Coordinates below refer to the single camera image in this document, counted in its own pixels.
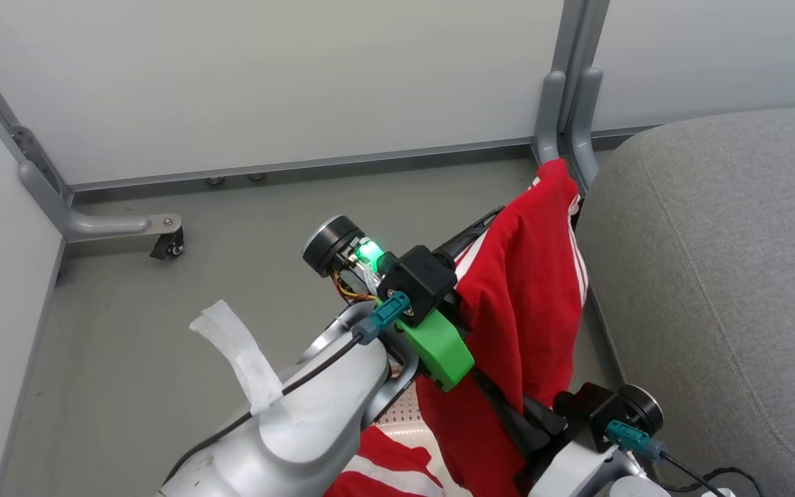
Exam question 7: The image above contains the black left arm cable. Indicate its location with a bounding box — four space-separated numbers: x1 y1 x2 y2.
161 291 413 487

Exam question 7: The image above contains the grey partition base rail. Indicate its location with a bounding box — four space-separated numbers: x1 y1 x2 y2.
68 137 538 195

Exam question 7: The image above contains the grey fabric sofa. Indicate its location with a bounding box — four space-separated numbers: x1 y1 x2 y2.
575 105 795 497

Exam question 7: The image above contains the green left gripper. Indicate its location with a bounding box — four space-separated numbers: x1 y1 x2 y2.
396 206 507 393

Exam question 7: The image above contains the white tape strip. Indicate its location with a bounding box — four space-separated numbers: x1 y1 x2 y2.
189 300 285 416

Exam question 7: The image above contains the red clothing with white stripes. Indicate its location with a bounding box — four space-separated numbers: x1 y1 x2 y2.
325 158 589 497

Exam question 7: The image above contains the long grey partition foot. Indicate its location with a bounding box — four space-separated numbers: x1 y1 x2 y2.
18 160 184 244

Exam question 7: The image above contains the black caster under long foot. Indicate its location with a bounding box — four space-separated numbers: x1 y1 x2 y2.
149 228 185 260

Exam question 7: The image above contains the white perforated laundry basket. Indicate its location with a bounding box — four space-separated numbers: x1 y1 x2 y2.
373 383 471 497

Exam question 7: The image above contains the grey double partition post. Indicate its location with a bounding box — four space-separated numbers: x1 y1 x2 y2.
551 0 611 135

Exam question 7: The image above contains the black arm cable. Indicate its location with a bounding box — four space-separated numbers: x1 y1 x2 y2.
605 419 765 497
161 291 413 487

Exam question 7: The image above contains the grey slanted partition post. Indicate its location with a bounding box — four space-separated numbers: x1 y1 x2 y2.
0 28 72 204

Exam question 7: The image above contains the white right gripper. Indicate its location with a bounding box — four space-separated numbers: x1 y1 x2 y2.
472 371 611 497

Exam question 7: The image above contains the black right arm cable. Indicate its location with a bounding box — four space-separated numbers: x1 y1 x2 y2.
605 419 765 497

